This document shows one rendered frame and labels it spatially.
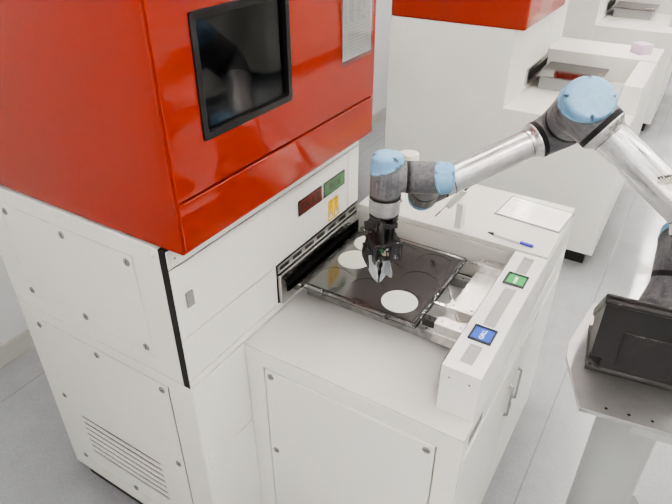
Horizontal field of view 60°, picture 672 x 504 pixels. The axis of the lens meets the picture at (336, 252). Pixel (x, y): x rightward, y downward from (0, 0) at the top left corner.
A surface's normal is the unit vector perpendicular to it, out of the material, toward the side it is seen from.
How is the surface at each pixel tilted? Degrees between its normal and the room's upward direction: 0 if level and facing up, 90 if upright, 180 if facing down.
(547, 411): 0
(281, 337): 0
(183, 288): 90
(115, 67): 90
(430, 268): 0
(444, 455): 90
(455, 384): 90
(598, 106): 42
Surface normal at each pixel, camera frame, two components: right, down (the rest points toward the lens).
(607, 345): -0.40, 0.50
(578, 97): -0.12, -0.27
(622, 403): 0.00, -0.84
